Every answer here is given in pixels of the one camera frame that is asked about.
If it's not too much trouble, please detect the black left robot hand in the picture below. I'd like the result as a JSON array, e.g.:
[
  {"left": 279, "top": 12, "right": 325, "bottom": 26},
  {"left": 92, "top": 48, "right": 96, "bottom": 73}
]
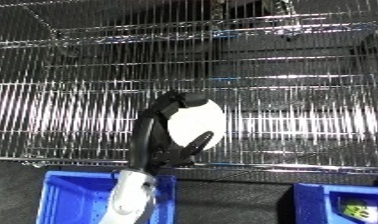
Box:
[{"left": 126, "top": 90, "right": 218, "bottom": 176}]

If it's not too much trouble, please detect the white paper cup green band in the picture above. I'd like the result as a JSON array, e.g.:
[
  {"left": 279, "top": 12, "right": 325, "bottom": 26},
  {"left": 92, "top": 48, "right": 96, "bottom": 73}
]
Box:
[
  {"left": 336, "top": 197, "right": 376, "bottom": 219},
  {"left": 165, "top": 98, "right": 229, "bottom": 152}
]

